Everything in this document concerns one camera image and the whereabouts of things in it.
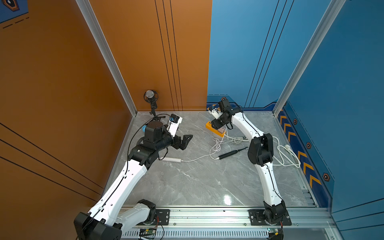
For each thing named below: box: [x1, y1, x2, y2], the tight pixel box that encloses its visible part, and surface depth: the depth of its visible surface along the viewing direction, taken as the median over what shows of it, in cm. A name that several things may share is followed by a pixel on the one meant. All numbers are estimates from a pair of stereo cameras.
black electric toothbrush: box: [218, 147, 249, 160], surface depth 97 cm
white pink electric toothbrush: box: [161, 157, 182, 163], surface depth 94 cm
